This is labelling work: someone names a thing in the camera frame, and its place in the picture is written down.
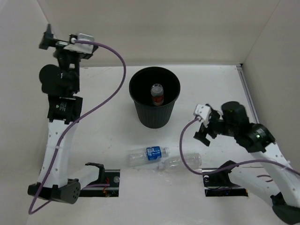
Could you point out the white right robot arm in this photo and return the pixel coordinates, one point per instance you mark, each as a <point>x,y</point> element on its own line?
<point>283,194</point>

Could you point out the blue label clear bottle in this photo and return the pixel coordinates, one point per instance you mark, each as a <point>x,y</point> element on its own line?
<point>147,155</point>

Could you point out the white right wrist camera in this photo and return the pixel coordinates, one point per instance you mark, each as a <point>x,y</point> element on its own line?
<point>203,113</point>

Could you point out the clear unlabelled plastic bottle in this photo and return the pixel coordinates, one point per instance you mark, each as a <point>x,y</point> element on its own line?
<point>176,165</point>

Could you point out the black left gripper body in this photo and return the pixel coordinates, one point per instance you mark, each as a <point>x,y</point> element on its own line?
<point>59,43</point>

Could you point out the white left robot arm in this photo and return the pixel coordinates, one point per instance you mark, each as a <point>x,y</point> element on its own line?
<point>61,83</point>

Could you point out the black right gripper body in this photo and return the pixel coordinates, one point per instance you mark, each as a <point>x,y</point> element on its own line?
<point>218,126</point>

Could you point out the black plastic waste bin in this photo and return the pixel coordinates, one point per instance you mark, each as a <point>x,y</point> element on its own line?
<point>150,115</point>

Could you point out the right aluminium table rail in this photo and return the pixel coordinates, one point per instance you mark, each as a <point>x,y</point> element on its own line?
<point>247,92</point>

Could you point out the red label clear bottle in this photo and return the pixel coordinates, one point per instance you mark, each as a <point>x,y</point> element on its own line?
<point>157,94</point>

